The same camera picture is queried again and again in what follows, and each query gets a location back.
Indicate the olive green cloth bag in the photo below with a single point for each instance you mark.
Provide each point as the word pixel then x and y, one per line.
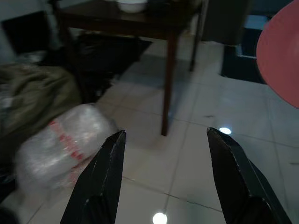
pixel 35 93

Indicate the clear plastic bag red print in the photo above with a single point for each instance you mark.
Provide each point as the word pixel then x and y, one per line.
pixel 63 149

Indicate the pink plate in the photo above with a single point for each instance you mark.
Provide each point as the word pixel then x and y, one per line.
pixel 282 53

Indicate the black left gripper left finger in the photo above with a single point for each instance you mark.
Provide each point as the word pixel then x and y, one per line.
pixel 102 182

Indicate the dark wooden table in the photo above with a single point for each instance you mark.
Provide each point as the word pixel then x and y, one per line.
pixel 149 19

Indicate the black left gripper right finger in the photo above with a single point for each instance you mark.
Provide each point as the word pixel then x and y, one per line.
pixel 236 182

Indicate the white bowl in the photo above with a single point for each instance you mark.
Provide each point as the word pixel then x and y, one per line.
pixel 132 5

